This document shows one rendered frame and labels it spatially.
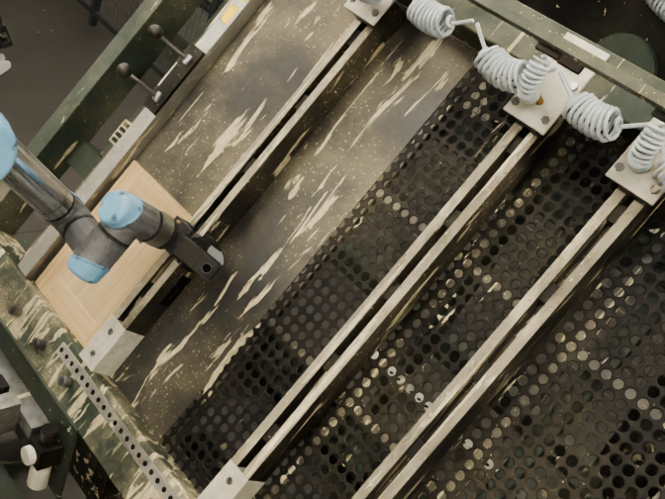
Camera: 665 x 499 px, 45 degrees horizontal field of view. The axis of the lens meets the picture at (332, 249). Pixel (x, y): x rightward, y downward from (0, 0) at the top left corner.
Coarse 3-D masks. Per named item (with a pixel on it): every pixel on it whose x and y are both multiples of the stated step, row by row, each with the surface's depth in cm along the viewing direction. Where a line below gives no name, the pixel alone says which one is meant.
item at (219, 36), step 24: (216, 24) 204; (240, 24) 204; (216, 48) 203; (192, 72) 203; (144, 120) 204; (120, 144) 206; (144, 144) 206; (96, 168) 207; (120, 168) 206; (96, 192) 205; (48, 240) 206; (24, 264) 208
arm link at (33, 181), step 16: (16, 160) 146; (32, 160) 150; (16, 176) 148; (32, 176) 150; (48, 176) 154; (16, 192) 153; (32, 192) 152; (48, 192) 155; (64, 192) 159; (48, 208) 157; (64, 208) 159; (80, 208) 163; (64, 224) 161; (64, 240) 162
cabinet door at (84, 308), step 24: (144, 192) 200; (96, 216) 205; (48, 264) 207; (120, 264) 197; (144, 264) 193; (48, 288) 204; (72, 288) 201; (96, 288) 198; (120, 288) 195; (72, 312) 198; (96, 312) 196
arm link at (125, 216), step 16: (112, 192) 155; (112, 208) 154; (128, 208) 153; (144, 208) 157; (112, 224) 153; (128, 224) 154; (144, 224) 157; (160, 224) 161; (128, 240) 157; (144, 240) 161
